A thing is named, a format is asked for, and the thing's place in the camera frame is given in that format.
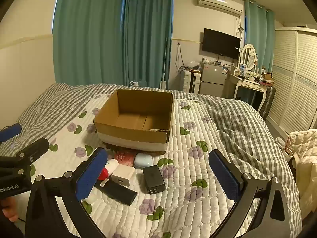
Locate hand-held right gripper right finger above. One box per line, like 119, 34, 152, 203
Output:
208, 149, 290, 238

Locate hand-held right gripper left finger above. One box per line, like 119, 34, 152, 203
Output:
25, 147, 108, 238

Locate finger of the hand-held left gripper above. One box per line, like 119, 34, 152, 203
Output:
0, 137, 49, 178
0, 123, 22, 143

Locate red and white bottle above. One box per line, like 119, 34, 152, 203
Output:
97, 159, 119, 181

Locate white charger plug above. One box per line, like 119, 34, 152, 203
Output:
111, 164, 136, 187

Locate long black rectangular case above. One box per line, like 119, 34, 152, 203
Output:
95, 178, 138, 206

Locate red patterned pouch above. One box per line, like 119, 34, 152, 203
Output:
114, 151, 136, 166

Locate light blue earbuds case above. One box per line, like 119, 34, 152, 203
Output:
134, 153, 154, 167

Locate small black box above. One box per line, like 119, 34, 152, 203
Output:
143, 165, 165, 195

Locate cardboard box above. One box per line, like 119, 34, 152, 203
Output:
93, 89, 174, 155

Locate person's left hand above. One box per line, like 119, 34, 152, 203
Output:
0, 198, 19, 223

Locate white floral quilt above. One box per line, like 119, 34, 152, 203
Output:
13, 93, 254, 238

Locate grey checked blanket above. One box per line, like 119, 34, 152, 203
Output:
0, 83, 303, 230

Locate cream quilted jacket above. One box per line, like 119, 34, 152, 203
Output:
284, 129, 317, 212

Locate dark grey suitcase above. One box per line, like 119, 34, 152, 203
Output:
259, 85, 276, 120

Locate white dressing table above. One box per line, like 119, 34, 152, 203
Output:
227, 73, 270, 112

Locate white suitcase with black trim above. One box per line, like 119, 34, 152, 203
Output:
189, 70, 202, 94

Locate silver small fridge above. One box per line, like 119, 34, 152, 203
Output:
199, 62, 227, 98

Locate brown box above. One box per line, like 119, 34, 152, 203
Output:
261, 72, 274, 84

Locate white louvred wardrobe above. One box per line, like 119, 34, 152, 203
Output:
266, 26, 317, 135

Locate white oval vanity mirror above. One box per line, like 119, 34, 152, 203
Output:
239, 43, 257, 71

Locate wide teal curtain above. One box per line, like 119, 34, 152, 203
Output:
53, 0, 125, 86

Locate white standing pole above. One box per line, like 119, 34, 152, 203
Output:
160, 38, 169, 89

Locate light teal curtain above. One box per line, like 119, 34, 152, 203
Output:
244, 0, 276, 74

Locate narrow teal curtain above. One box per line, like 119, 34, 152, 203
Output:
123, 0, 174, 89

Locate white air conditioner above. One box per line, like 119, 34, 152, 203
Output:
197, 0, 244, 15

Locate hanging wall cables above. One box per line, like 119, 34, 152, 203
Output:
176, 42, 190, 72

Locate black wall television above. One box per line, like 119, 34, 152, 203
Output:
202, 28, 241, 60

